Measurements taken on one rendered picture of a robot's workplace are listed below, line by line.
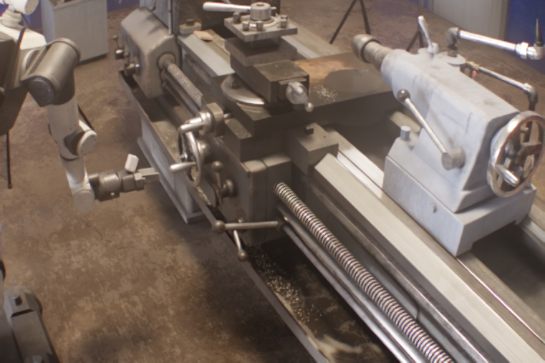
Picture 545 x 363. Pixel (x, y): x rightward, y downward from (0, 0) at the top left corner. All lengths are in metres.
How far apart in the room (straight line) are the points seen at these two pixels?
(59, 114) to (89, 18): 3.06
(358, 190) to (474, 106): 0.42
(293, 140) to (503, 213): 0.67
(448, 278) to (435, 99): 0.43
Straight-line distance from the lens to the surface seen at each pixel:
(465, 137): 1.42
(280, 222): 1.86
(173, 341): 2.33
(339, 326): 1.84
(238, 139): 1.77
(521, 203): 1.57
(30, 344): 2.16
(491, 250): 1.69
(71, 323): 2.45
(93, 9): 4.56
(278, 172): 1.80
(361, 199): 1.60
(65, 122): 1.56
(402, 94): 1.49
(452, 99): 1.45
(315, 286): 1.96
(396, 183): 1.58
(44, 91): 1.42
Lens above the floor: 1.76
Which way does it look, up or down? 31 degrees down
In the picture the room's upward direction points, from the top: 1 degrees clockwise
